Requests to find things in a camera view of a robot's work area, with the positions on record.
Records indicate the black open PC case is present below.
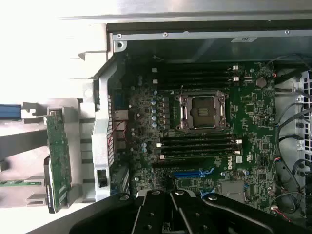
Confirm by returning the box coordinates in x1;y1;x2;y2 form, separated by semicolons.
92;23;312;224

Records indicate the green motherboard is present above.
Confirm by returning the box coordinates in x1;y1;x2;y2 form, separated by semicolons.
109;59;278;213

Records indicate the hard disk with blue rails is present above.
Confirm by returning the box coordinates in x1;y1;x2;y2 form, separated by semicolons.
0;104;22;120

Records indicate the grey metal disk bay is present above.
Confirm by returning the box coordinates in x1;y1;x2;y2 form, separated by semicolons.
274;65;312;220

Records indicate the red and black twisted wire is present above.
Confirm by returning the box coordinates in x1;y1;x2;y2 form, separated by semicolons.
107;120;128;147

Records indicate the blue expansion slot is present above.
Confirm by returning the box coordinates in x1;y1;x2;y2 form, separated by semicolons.
172;170;208;178

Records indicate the grey parts rack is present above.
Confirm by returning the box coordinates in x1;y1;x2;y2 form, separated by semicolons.
0;97;97;215

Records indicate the green RAM stick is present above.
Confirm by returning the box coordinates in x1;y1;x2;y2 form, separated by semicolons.
0;179;46;188

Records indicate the metal CPU socket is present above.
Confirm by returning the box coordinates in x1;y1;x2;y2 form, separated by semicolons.
176;90;231;133

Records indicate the silver chipset heat sink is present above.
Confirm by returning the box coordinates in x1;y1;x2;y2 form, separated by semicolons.
221;181;245;197

